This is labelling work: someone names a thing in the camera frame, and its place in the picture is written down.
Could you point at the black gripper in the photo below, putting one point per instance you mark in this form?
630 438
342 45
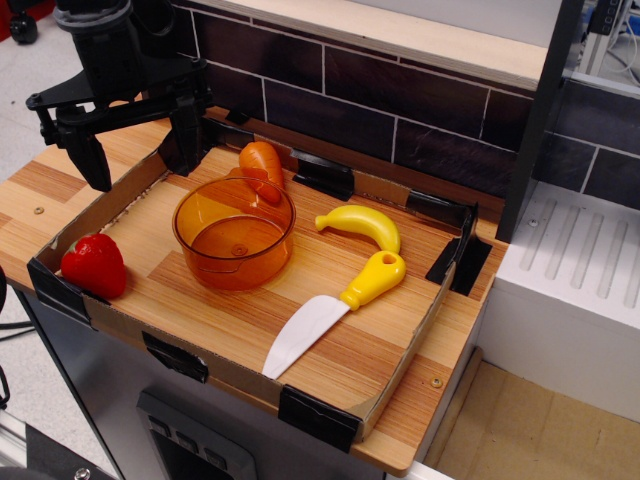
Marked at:
115 68

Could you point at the yellow toy banana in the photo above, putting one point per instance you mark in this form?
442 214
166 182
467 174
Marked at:
365 221

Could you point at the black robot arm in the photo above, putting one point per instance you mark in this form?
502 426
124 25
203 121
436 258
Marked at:
154 20

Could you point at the cardboard fence with black tape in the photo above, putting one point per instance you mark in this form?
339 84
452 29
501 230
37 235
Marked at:
338 389

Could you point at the orange transparent plastic pot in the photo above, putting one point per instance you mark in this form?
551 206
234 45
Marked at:
231 238

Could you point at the orange toy carrot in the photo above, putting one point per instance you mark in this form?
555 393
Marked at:
261 164

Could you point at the red toy strawberry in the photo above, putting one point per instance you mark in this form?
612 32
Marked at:
95 263

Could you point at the black oven control panel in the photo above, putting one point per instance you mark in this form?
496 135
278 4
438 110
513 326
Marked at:
188 449

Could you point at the white toy sink drainboard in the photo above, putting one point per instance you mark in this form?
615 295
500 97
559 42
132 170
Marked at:
563 311

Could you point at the toy knife yellow handle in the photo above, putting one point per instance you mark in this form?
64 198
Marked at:
382 272

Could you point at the wooden shelf with dark post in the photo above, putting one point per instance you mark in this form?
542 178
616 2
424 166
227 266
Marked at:
452 110

